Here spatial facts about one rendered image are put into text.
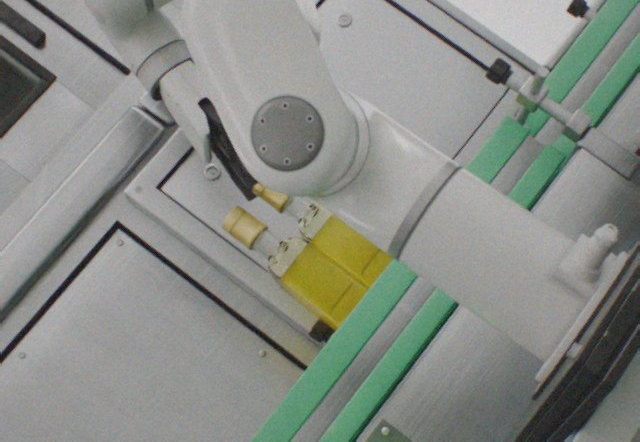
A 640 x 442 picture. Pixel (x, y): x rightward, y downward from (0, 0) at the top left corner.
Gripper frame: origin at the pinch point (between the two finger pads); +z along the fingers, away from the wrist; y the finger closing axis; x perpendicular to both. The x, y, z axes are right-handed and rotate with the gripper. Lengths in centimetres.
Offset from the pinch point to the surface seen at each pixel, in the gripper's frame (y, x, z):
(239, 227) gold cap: 1.7, -5.0, 4.7
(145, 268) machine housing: -15.9, -15.4, -1.9
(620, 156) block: 16.3, 30.6, 25.8
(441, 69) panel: -13.2, 31.9, -0.4
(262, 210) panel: -12.6, 0.8, 1.5
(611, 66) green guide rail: 4.0, 42.7, 15.4
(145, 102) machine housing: -14.0, -2.7, -19.9
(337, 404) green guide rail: 15.0, -10.0, 28.7
